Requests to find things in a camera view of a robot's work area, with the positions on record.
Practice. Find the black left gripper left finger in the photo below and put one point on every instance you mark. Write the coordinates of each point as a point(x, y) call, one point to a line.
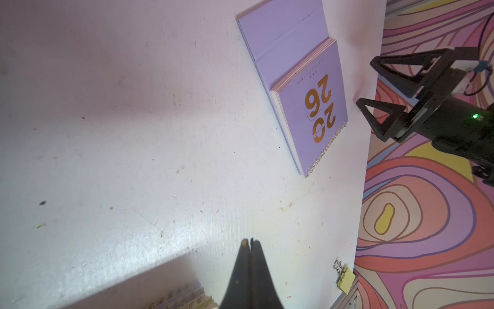
point(238, 293)

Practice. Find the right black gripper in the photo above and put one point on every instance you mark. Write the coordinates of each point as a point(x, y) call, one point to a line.
point(433, 78)

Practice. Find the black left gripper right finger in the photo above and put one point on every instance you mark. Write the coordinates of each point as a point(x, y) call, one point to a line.
point(263, 292)

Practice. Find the green 2026 calendar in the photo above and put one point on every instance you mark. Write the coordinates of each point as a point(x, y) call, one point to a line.
point(188, 296)

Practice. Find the purple 2026 calendar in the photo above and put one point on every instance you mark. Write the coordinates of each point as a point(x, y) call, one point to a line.
point(299, 66)

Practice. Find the yellow binder clip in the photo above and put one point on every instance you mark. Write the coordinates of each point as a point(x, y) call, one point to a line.
point(346, 277)

